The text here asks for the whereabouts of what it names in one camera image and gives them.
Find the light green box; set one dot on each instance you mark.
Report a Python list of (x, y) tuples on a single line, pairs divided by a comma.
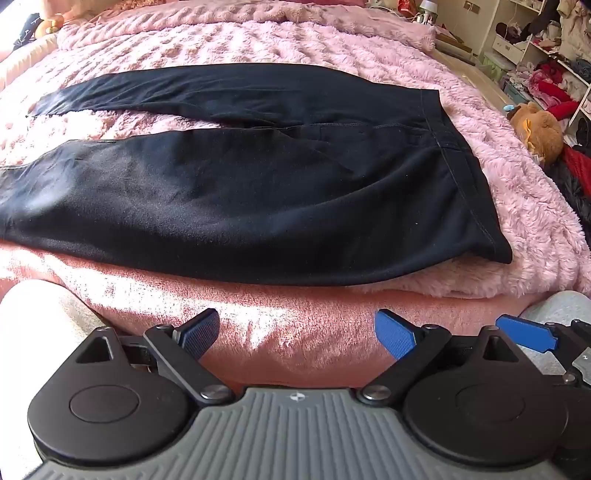
[(493, 64)]

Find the pile of red pink clothes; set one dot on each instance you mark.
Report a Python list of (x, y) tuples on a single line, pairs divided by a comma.
[(551, 90)]

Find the black pants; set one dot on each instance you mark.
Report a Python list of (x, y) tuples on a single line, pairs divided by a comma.
[(258, 194)]

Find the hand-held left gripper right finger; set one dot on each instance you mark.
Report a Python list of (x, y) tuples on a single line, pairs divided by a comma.
[(395, 333)]

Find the black quilted jacket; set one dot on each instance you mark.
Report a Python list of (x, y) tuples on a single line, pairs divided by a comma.
[(572, 194)]

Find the white storage crate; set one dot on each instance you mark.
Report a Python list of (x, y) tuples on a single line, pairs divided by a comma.
[(508, 46)]

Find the white shelf unit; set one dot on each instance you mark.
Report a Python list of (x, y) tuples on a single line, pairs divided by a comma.
[(575, 64)]

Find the white table lamp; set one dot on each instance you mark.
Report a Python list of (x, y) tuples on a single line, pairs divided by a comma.
[(429, 9)]

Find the orange plush toy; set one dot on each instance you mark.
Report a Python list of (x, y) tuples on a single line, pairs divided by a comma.
[(47, 23)]

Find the brown teddy bear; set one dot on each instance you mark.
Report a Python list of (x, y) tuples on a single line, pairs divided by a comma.
[(541, 131)]

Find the pink fluffy blanket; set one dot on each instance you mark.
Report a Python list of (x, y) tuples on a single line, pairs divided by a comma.
[(286, 41)]

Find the person's right leg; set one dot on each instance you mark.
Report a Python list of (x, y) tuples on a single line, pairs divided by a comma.
[(561, 304)]

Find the person's leg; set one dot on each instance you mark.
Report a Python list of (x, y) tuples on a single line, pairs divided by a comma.
[(561, 304), (32, 318)]

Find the dark blue patterned cloth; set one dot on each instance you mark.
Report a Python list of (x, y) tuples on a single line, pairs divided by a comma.
[(25, 30)]

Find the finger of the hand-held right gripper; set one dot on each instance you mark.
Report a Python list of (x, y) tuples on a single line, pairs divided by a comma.
[(526, 328)]

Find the person's left leg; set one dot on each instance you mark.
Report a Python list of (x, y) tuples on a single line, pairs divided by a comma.
[(32, 318)]

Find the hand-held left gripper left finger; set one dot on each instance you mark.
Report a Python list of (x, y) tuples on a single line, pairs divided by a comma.
[(202, 333)]

